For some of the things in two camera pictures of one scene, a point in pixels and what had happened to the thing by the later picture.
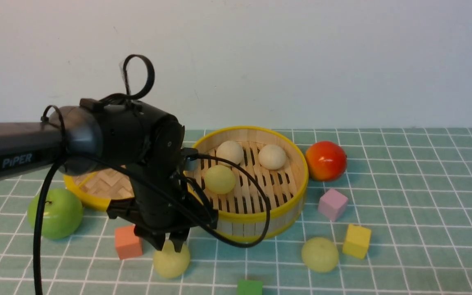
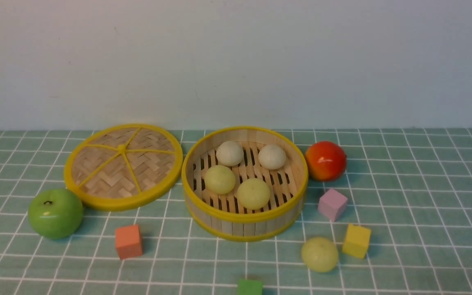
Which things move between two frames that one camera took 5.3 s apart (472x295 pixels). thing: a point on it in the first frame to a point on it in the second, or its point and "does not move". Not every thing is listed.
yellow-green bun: (320, 254) does not move
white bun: (272, 157) does not move
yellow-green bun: (169, 264) to (253, 194)
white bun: (230, 150) does not move
